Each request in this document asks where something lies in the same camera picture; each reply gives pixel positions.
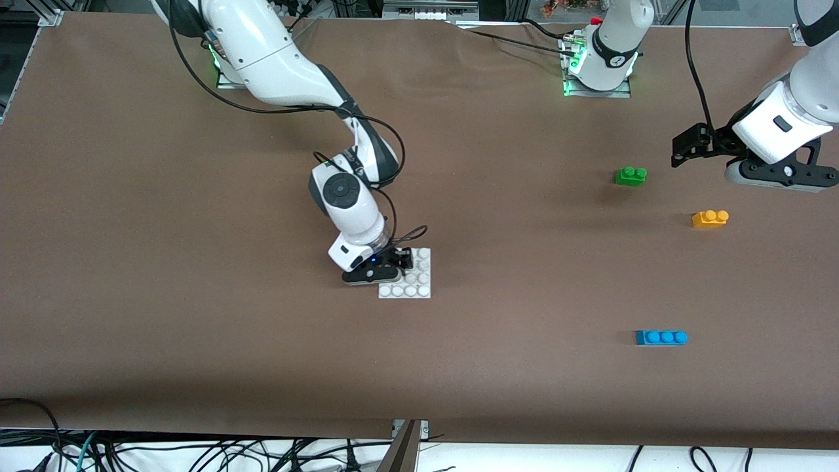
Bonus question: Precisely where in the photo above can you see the white studded base plate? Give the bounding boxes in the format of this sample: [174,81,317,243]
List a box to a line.
[378,247,433,300]

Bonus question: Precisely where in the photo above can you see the blue three-stud block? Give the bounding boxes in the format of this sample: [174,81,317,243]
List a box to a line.
[634,330,689,347]

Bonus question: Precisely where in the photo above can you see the brown table cover sheet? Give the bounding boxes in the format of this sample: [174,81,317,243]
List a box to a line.
[0,10,839,450]

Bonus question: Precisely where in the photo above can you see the dark metal beam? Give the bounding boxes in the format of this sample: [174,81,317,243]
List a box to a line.
[376,420,420,472]

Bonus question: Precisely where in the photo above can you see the silver background equipment box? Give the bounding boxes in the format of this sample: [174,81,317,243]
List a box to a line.
[383,0,479,20]

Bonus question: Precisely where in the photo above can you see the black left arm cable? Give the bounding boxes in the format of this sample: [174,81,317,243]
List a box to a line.
[685,0,718,132]

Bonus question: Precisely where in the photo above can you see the thick black base cable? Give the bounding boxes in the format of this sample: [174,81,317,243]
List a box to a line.
[523,18,568,41]

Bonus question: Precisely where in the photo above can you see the thin black base cable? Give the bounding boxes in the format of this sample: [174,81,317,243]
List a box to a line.
[469,29,581,56]

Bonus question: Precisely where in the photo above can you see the tangled black floor cables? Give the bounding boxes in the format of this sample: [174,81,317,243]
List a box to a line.
[98,434,394,472]

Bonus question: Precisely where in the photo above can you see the teal floor cable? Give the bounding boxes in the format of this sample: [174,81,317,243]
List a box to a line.
[74,431,99,472]

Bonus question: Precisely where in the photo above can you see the black looping floor cable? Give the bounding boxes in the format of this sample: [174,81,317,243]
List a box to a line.
[0,398,63,472]

